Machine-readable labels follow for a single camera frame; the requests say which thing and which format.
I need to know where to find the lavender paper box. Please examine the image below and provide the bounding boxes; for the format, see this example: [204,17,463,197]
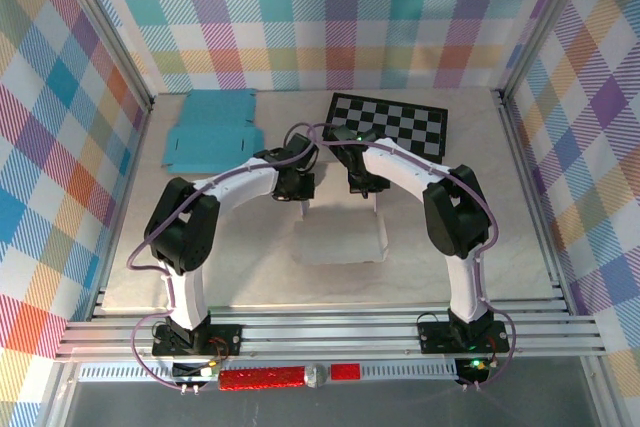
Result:
[293,194,391,267]

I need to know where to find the blue paper box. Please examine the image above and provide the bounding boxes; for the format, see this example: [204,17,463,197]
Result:
[160,89,266,174]

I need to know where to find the black grey checkerboard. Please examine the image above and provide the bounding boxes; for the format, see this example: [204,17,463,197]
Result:
[322,92,448,165]

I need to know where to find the silver glitter ball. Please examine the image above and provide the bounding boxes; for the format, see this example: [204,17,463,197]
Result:
[305,364,329,389]

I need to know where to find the red glitter bar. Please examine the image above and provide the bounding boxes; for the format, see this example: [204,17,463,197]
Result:
[218,366,306,392]

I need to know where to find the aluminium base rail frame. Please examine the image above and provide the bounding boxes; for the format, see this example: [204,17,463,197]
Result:
[54,296,606,363]

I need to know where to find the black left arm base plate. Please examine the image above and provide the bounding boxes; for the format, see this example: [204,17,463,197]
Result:
[151,322,244,358]

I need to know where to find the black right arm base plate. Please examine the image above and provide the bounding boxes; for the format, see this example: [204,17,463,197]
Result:
[417,319,511,354]

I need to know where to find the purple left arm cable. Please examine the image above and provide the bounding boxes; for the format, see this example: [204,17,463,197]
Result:
[127,121,321,393]

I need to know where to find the white slotted cable duct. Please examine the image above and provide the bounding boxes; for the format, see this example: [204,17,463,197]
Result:
[77,363,459,382]

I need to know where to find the aluminium frame post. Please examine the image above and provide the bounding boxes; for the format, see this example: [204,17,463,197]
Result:
[492,0,596,104]
[47,0,157,113]

